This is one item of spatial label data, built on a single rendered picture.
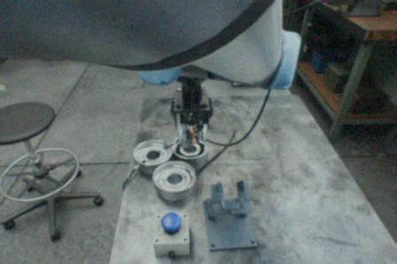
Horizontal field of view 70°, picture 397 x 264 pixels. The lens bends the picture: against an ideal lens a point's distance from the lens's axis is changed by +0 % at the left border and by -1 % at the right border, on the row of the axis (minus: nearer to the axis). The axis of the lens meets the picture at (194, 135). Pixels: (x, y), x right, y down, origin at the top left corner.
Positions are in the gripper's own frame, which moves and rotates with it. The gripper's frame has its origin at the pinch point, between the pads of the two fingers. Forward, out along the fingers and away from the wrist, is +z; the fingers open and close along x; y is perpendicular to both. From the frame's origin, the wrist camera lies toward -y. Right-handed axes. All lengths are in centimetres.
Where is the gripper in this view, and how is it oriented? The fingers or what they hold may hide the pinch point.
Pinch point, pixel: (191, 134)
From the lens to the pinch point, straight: 70.6
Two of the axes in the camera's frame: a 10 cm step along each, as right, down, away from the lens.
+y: 0.2, 7.1, -7.0
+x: 10.0, -0.2, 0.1
